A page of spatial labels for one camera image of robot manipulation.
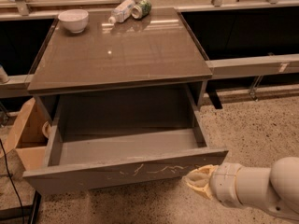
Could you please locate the grey top drawer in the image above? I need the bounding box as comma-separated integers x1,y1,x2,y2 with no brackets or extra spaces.
23,85,227,195

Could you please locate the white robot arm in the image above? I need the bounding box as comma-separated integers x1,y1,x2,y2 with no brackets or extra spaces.
184,157,299,224

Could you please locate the grey drawer cabinet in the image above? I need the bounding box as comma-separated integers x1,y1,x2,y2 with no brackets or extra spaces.
28,7,212,96

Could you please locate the cardboard box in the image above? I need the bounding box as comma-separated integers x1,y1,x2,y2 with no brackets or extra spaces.
4,98,48,171

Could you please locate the green drink can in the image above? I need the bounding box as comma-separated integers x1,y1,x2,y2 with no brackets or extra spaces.
132,0,151,20

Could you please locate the clear plastic bottle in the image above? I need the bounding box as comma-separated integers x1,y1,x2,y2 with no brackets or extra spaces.
108,0,135,24

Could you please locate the white ceramic bowl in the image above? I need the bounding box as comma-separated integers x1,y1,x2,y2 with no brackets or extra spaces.
58,9,89,34

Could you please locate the black cable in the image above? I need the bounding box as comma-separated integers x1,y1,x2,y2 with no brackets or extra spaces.
0,137,26,224

